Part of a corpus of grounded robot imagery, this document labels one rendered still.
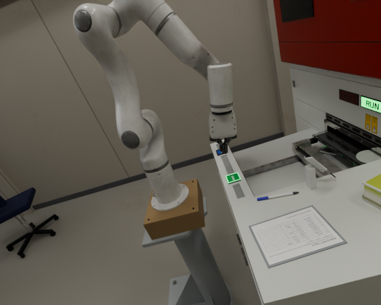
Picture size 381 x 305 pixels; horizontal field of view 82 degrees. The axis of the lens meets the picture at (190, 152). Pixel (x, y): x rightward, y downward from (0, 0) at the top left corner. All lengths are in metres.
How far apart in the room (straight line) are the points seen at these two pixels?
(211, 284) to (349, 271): 0.93
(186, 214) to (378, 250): 0.61
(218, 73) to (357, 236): 0.60
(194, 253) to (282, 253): 0.64
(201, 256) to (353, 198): 0.77
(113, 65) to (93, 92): 2.18
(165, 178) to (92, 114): 2.25
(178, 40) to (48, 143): 2.98
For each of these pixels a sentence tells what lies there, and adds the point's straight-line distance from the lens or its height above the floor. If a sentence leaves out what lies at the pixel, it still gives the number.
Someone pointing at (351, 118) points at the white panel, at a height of 1.00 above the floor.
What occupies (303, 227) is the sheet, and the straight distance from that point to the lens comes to 0.74.
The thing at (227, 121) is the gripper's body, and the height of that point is 1.23.
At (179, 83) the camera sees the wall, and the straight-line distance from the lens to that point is 2.77.
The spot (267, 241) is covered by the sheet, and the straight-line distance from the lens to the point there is 0.72.
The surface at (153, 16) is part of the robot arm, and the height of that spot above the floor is 1.62.
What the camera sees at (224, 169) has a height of 0.96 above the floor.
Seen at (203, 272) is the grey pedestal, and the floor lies 0.43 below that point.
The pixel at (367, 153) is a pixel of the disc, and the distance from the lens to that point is 1.16.
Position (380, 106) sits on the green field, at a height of 1.10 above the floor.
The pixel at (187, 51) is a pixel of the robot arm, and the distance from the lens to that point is 0.77.
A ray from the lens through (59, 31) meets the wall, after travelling 3.06.
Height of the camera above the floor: 1.53
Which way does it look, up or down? 26 degrees down
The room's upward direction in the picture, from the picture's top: 21 degrees counter-clockwise
